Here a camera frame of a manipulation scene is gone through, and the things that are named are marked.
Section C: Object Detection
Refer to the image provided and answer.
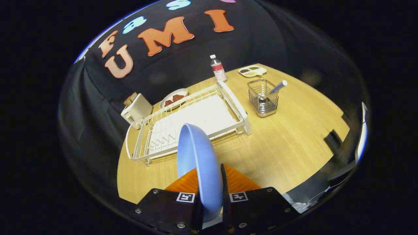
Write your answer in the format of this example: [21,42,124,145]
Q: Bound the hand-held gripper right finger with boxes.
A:
[220,163,299,235]

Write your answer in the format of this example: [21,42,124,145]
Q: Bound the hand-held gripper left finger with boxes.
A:
[129,168,203,235]

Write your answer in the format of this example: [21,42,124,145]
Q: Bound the light blue plate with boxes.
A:
[177,123,224,223]

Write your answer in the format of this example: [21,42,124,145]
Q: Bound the white dish rack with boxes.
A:
[125,81,252,166]

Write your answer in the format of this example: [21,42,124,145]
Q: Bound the metal wire basket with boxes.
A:
[247,79,279,118]

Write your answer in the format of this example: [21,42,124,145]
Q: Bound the spoon with striped handle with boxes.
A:
[258,80,288,105]

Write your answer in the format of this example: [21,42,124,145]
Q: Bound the beige round dish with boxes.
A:
[160,88,189,110]

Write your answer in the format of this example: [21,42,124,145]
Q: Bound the white divided condiment dish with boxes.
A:
[238,65,267,78]

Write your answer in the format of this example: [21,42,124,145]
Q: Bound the cream toaster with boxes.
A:
[121,93,153,130]

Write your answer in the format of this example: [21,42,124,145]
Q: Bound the clear bottle red label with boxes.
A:
[210,55,227,82]

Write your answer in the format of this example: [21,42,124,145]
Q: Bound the black tape patch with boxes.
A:
[323,130,344,153]

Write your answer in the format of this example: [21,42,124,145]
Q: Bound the black backdrop cloth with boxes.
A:
[59,0,369,209]

